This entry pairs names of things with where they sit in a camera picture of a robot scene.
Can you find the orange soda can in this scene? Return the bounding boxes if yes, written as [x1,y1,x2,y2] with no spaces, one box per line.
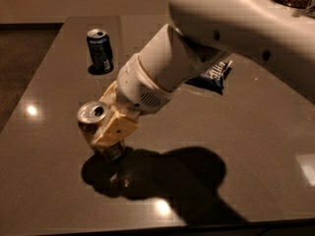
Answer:
[76,100,127,162]

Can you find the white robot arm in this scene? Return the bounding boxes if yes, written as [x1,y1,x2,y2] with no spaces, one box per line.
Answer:
[91,0,315,149]

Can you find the blue soda can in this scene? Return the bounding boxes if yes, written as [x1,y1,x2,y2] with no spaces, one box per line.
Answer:
[87,29,113,75]

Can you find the blue chip bag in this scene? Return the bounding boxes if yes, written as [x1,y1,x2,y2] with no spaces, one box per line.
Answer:
[186,60,232,94]

